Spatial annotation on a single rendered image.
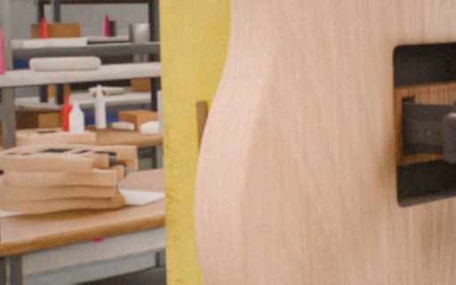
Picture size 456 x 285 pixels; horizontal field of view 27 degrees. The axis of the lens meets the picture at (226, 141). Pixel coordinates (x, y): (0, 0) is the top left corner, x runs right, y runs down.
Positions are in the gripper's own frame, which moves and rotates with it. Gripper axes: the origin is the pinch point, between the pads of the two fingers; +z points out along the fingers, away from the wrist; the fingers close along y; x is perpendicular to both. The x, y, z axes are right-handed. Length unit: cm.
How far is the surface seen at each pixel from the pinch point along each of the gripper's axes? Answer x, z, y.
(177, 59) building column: -1, 114, 60
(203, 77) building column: -4, 106, 60
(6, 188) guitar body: -45, 243, 83
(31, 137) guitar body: -47, 384, 165
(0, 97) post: -22, 326, 122
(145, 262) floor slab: -141, 448, 269
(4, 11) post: 13, 321, 124
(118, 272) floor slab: -141, 440, 245
